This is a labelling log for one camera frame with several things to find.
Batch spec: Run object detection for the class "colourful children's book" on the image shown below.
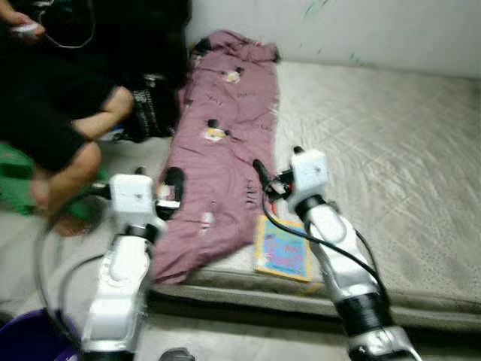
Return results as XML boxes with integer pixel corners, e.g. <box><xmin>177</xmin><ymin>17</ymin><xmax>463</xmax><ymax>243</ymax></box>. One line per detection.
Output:
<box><xmin>253</xmin><ymin>216</ymin><xmax>315</xmax><ymax>283</ymax></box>

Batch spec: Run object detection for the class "white handheld controller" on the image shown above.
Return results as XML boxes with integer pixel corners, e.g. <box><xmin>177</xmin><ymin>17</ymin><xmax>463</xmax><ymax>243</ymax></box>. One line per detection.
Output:
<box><xmin>11</xmin><ymin>23</ymin><xmax>44</xmax><ymax>37</ymax></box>

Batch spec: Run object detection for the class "mauve cartoon print blanket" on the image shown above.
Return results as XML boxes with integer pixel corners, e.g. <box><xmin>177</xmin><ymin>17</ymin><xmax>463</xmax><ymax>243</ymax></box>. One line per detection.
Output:
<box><xmin>150</xmin><ymin>30</ymin><xmax>280</xmax><ymax>285</ymax></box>

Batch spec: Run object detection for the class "grey quilted mattress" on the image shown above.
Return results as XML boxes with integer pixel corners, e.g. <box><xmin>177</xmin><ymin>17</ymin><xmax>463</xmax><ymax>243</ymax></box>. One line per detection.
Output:
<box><xmin>98</xmin><ymin>59</ymin><xmax>481</xmax><ymax>317</ymax></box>

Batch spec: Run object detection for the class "person in black clothes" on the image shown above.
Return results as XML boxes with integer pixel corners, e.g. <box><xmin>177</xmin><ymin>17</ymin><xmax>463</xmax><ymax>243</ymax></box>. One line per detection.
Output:
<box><xmin>0</xmin><ymin>0</ymin><xmax>190</xmax><ymax>238</ymax></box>

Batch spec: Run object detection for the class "green plastic stool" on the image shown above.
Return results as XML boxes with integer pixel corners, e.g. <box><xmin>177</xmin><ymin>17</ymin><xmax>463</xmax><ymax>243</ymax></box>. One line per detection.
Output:
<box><xmin>0</xmin><ymin>143</ymin><xmax>110</xmax><ymax>219</ymax></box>

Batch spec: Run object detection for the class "silver left robot leg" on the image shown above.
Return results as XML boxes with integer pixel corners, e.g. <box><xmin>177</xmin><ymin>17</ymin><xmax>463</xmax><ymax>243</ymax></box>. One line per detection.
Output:
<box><xmin>158</xmin><ymin>347</ymin><xmax>196</xmax><ymax>361</ymax></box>

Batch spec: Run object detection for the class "purple plastic bucket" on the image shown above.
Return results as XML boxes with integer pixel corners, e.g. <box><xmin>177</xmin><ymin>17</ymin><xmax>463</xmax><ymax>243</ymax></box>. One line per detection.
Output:
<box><xmin>0</xmin><ymin>308</ymin><xmax>80</xmax><ymax>361</ymax></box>

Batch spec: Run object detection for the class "grey dotted bed base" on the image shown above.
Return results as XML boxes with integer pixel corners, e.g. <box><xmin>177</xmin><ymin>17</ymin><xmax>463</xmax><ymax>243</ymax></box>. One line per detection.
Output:
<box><xmin>147</xmin><ymin>278</ymin><xmax>481</xmax><ymax>335</ymax></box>

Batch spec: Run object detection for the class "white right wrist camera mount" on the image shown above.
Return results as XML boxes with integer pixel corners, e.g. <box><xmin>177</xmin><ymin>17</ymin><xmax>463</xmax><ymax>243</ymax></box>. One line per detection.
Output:
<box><xmin>289</xmin><ymin>149</ymin><xmax>330</xmax><ymax>211</ymax></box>

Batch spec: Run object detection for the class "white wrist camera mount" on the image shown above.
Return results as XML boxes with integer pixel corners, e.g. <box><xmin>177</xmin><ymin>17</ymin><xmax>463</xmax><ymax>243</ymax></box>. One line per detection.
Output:
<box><xmin>109</xmin><ymin>174</ymin><xmax>168</xmax><ymax>235</ymax></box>
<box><xmin>289</xmin><ymin>149</ymin><xmax>330</xmax><ymax>211</ymax></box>

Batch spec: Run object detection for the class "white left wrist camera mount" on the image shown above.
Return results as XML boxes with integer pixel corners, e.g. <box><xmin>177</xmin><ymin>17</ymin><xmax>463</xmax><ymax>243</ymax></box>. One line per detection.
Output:
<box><xmin>109</xmin><ymin>174</ymin><xmax>168</xmax><ymax>235</ymax></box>

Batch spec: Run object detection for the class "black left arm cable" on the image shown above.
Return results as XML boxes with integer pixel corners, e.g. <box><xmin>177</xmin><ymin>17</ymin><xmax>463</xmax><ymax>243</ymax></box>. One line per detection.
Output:
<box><xmin>34</xmin><ymin>184</ymin><xmax>113</xmax><ymax>354</ymax></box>

